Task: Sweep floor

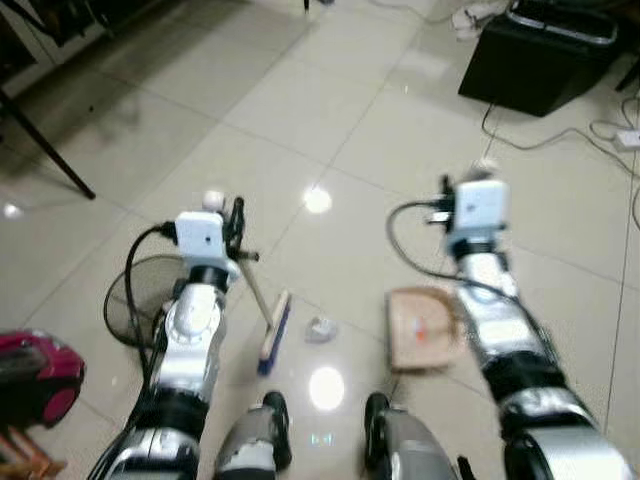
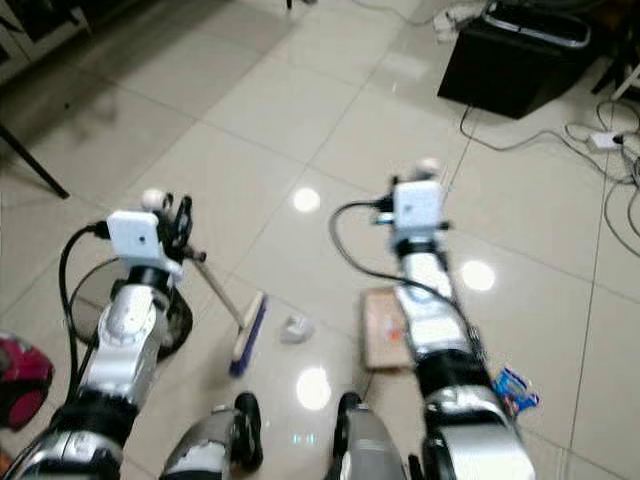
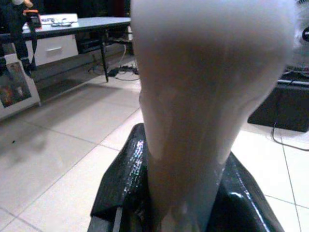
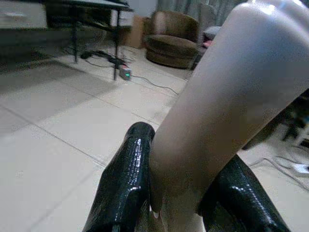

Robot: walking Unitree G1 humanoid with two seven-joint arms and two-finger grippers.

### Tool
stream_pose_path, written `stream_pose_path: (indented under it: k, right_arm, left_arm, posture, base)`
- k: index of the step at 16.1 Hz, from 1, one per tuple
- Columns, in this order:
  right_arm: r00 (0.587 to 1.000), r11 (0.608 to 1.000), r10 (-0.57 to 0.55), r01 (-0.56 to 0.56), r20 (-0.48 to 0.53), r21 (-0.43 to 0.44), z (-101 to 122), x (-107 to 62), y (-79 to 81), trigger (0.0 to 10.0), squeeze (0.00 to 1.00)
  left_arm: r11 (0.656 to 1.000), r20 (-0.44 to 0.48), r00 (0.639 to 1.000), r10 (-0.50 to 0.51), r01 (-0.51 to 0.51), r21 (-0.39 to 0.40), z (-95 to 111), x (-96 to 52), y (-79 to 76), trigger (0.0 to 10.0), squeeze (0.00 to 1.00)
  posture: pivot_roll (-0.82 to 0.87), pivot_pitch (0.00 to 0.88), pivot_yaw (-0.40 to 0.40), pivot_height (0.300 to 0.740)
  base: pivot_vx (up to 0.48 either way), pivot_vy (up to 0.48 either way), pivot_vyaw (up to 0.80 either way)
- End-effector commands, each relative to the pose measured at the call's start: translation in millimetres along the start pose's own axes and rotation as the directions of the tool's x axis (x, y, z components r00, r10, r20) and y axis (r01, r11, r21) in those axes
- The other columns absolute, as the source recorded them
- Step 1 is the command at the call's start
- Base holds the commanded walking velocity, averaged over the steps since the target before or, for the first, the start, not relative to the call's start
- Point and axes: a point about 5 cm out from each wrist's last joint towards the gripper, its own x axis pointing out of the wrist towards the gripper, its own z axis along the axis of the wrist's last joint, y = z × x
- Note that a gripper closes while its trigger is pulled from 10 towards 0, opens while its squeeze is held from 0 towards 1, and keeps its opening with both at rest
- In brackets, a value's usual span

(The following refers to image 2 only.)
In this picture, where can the white round gripper knob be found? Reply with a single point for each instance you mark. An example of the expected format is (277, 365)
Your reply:
(153, 198)
(428, 166)

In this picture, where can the crumpled white paper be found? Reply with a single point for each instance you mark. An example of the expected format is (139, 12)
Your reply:
(297, 329)

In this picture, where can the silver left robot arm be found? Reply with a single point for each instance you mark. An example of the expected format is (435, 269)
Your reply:
(125, 345)

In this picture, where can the robot leg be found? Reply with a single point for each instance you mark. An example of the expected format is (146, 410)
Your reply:
(365, 445)
(215, 440)

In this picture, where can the white plug adapter pile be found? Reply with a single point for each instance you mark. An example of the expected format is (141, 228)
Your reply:
(460, 20)

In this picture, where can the white round right gripper knob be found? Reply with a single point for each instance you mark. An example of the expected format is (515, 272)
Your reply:
(428, 166)

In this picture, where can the dark shelf unit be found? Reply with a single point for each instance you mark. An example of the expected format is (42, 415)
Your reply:
(50, 20)

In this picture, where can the black rubbish bin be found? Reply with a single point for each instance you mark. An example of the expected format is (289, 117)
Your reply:
(515, 65)

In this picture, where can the black round fan base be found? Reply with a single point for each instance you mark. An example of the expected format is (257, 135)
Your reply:
(178, 320)

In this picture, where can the white power strip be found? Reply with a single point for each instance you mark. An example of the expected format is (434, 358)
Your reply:
(606, 140)

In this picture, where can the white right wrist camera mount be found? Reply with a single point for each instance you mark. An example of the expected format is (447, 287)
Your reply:
(418, 208)

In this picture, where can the robot left leg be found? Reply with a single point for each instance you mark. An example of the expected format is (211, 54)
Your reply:
(215, 440)

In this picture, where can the robot right leg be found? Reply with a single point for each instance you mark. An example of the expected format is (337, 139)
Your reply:
(365, 445)

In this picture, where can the blue snack wrapper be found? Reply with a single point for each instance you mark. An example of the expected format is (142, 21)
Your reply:
(517, 390)

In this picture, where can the black slanted stand leg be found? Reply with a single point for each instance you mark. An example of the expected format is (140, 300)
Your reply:
(28, 165)

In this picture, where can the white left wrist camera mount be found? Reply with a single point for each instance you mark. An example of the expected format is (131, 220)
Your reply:
(132, 236)

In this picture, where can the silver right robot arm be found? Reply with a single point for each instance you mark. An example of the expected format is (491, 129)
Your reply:
(445, 340)

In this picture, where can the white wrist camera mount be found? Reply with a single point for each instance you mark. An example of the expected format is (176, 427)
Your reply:
(132, 236)
(418, 208)

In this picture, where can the white round left gripper knob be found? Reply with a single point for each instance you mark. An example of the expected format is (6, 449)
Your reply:
(153, 198)

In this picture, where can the red vacuum cleaner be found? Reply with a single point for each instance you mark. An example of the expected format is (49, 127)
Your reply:
(22, 380)

